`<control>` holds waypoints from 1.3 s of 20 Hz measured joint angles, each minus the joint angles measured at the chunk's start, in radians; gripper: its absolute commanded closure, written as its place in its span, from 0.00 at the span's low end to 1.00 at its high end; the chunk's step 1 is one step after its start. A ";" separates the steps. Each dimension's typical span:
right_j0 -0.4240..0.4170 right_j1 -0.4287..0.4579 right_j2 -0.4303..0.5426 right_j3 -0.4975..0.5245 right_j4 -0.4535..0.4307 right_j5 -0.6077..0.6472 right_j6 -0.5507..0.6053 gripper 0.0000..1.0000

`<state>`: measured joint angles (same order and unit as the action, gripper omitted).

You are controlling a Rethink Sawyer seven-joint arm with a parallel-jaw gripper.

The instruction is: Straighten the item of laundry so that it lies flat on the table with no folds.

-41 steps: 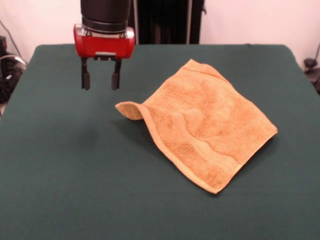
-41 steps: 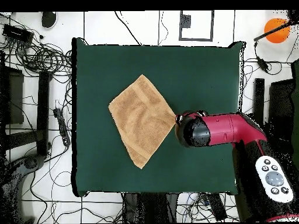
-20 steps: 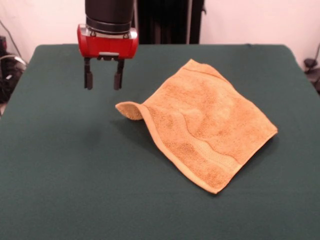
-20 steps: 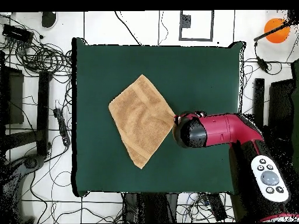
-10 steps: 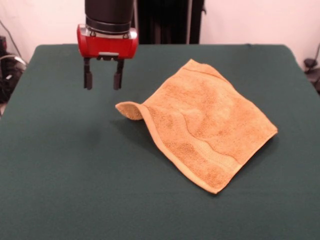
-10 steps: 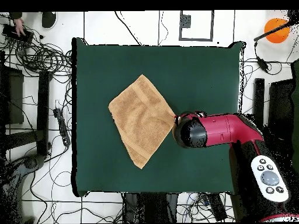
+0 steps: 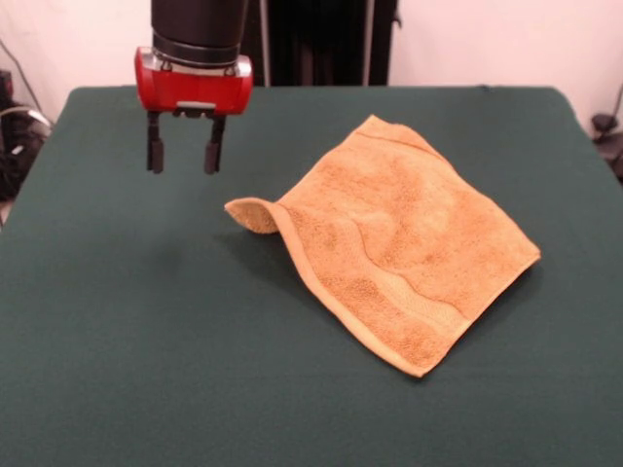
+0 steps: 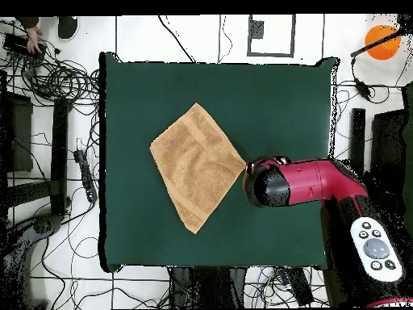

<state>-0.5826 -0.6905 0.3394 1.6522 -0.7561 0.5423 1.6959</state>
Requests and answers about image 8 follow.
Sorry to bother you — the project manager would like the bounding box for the yellow terry towel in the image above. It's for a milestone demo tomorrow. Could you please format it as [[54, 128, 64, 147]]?
[[148, 102, 248, 235]]

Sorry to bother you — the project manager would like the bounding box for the dark flat panel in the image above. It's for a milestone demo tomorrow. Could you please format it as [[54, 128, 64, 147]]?
[[368, 108, 408, 195], [0, 91, 34, 174]]

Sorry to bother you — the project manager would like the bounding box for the person's hand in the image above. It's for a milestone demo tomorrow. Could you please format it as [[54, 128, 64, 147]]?
[[25, 26, 44, 55]]

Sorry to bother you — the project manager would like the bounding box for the dark green table cloth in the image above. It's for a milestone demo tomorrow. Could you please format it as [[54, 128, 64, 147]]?
[[98, 51, 338, 274]]

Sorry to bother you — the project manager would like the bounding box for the black stand bar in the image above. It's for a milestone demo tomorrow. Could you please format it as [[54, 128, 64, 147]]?
[[50, 98, 73, 216], [349, 107, 366, 170]]

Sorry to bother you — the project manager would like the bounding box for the black power strip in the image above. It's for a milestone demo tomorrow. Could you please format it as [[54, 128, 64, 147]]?
[[276, 266, 315, 308], [73, 149, 98, 203]]

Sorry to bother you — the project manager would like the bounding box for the grey square tape outline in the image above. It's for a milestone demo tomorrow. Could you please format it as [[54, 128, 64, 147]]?
[[247, 14, 296, 58]]

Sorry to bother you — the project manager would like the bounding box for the black power adapter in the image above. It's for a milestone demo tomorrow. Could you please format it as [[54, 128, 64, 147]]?
[[353, 78, 372, 99]]

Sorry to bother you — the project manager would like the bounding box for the black rod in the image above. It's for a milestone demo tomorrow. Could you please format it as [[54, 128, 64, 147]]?
[[350, 27, 413, 58]]

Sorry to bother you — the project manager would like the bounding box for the orange ball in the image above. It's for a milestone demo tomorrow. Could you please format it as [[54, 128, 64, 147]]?
[[364, 24, 402, 61]]

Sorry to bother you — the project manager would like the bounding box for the grey stand base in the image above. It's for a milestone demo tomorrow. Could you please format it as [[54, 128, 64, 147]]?
[[0, 212, 64, 309]]

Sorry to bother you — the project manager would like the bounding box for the person's dark shoe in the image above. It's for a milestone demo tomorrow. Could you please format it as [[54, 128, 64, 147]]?
[[57, 15, 80, 40]]

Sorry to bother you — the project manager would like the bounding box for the black electronics box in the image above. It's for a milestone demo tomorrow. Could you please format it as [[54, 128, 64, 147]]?
[[2, 32, 48, 61]]

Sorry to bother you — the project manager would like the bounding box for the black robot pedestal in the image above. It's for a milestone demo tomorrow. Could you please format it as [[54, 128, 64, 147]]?
[[169, 266, 248, 309]]

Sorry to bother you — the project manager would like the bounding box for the tangle of black cables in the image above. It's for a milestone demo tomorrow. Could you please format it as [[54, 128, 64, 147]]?
[[19, 48, 101, 107]]

